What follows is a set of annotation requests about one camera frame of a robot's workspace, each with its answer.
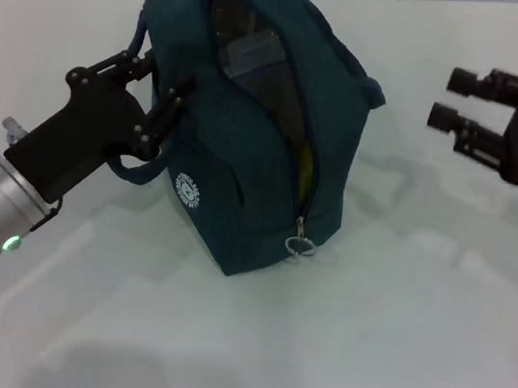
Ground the yellow pear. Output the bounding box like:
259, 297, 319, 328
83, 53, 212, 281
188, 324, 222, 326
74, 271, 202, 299
292, 144, 319, 206

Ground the clear container with blue-rimmed lid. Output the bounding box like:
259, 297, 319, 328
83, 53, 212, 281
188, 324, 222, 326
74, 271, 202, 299
215, 22, 290, 90

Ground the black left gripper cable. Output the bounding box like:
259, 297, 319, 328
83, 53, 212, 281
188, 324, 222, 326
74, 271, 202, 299
27, 196, 65, 237

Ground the dark teal fabric lunch bag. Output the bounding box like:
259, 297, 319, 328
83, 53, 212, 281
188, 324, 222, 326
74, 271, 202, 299
95, 0, 400, 296

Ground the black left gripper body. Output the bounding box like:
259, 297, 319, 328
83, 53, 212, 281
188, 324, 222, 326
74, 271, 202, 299
0, 58, 169, 218

